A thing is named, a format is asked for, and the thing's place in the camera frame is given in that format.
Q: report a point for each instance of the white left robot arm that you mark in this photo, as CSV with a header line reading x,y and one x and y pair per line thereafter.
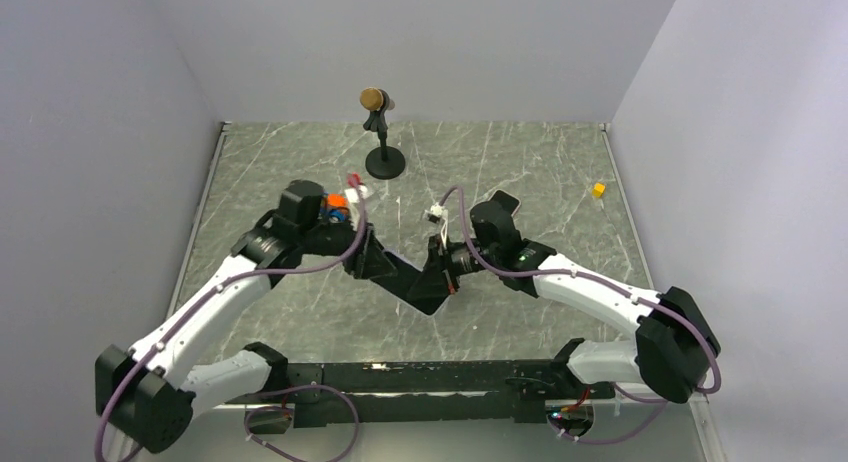
x,y
153,390

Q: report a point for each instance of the small yellow cube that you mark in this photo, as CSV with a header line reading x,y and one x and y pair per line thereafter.
x,y
598,190

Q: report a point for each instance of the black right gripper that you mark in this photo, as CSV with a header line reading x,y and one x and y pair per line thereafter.
x,y
439,276

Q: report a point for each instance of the phone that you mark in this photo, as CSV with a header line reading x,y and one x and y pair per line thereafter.
x,y
507,201

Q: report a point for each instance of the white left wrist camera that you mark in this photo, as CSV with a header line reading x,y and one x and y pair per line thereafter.
x,y
356,191

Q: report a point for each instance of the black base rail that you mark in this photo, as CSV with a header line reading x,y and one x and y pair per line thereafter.
x,y
518,390

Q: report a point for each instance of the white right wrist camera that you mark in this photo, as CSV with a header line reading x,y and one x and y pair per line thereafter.
x,y
436,214

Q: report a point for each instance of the colourful toy car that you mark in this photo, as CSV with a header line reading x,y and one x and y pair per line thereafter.
x,y
334,208

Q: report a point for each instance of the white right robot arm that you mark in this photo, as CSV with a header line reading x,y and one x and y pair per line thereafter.
x,y
669,346

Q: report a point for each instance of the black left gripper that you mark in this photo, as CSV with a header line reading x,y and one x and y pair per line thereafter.
x,y
373,260

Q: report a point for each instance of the black microphone stand with cork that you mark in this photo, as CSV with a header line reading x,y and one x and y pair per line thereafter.
x,y
383,162

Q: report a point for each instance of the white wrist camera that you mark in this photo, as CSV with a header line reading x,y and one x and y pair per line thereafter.
x,y
356,191
436,214

